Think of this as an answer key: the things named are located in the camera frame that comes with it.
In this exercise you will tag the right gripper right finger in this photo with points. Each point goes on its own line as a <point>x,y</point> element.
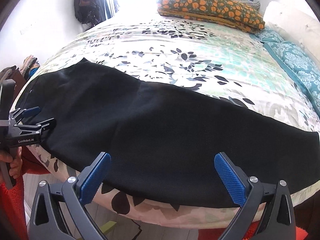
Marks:
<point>278,218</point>

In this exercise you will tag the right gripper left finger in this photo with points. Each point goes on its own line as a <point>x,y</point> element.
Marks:
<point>47,220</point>

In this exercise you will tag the black pants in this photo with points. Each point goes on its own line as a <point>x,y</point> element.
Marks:
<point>162,139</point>

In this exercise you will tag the person's left hand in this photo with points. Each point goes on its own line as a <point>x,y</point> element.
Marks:
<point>14,163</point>

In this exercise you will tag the red fluffy garment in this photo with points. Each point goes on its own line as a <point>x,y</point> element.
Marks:
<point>13,221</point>

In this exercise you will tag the teal damask pillow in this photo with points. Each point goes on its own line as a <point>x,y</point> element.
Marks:
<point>294,61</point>

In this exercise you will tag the cream tufted headboard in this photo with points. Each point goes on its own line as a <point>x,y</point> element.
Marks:
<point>296,27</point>

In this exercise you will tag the orange green patterned folded blanket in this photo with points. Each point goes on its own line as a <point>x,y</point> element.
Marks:
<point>229,13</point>

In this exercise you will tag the black bag hanging on wall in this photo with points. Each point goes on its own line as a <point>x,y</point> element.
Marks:
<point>89,12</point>

